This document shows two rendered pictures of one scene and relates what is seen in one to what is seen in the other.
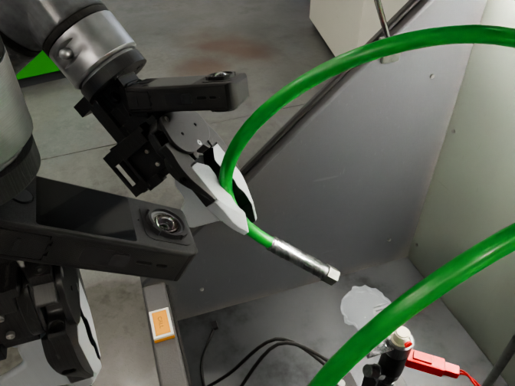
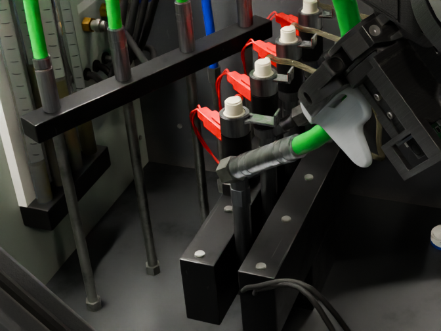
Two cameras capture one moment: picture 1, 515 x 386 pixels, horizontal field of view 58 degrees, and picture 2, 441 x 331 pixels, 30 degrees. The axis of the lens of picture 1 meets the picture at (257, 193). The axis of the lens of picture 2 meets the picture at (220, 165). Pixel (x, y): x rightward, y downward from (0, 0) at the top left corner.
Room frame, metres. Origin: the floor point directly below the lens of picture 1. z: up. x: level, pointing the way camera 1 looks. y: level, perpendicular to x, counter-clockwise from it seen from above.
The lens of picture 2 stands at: (0.76, 0.29, 1.50)
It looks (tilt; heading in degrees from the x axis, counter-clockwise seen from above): 33 degrees down; 223
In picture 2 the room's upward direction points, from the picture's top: 5 degrees counter-clockwise
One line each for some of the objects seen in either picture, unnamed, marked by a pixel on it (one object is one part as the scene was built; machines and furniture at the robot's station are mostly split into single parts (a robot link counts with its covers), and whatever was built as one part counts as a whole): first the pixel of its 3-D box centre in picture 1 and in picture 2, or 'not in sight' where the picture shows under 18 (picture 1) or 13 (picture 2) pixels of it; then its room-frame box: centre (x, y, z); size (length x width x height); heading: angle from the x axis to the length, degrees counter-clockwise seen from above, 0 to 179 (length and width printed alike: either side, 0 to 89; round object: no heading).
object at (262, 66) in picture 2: not in sight; (264, 73); (0.20, -0.18, 1.12); 0.02 x 0.02 x 0.03
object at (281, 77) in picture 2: not in sight; (275, 73); (0.20, -0.16, 1.13); 0.03 x 0.02 x 0.01; 109
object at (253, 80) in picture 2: not in sight; (277, 163); (0.20, -0.17, 1.02); 0.05 x 0.03 x 0.21; 109
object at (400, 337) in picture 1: (401, 340); (235, 112); (0.27, -0.15, 1.12); 0.02 x 0.02 x 0.03
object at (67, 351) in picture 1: (61, 331); not in sight; (0.16, 0.12, 1.32); 0.05 x 0.02 x 0.09; 19
